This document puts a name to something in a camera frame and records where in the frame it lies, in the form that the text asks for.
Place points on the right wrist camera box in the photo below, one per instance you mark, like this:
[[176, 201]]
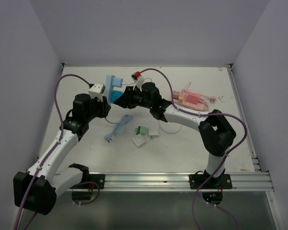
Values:
[[138, 80]]

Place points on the aluminium front rail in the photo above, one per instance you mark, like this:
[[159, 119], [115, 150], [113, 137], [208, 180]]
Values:
[[181, 182]]

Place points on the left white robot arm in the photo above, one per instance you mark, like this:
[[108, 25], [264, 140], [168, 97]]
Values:
[[38, 188]]

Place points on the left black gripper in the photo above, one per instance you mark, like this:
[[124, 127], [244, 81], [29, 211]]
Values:
[[104, 106]]

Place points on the blue power strip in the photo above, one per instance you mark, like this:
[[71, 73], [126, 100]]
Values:
[[109, 87]]

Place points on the pink power strip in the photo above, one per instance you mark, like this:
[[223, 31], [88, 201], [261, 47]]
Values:
[[201, 106]]

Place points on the white cube charger plug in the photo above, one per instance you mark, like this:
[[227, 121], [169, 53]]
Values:
[[153, 132]]

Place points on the red pink charger plug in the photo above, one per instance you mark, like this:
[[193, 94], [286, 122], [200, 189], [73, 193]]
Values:
[[193, 98]]

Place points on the light blue charger plug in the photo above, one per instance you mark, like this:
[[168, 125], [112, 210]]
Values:
[[117, 82]]

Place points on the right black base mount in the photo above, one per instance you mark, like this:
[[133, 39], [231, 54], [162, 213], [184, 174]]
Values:
[[206, 182]]

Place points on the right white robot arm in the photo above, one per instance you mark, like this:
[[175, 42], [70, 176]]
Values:
[[216, 132]]

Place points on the green charger plug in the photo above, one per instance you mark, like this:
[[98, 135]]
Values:
[[141, 130]]

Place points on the tan cube adapter on strip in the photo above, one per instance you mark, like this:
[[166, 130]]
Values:
[[175, 95]]

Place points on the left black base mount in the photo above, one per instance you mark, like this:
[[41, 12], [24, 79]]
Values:
[[99, 179]]

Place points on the blue round plug adapter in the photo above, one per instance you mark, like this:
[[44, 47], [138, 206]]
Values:
[[115, 95]]

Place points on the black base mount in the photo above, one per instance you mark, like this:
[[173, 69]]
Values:
[[99, 179], [206, 182]]

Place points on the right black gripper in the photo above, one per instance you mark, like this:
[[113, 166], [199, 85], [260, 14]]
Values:
[[126, 100]]

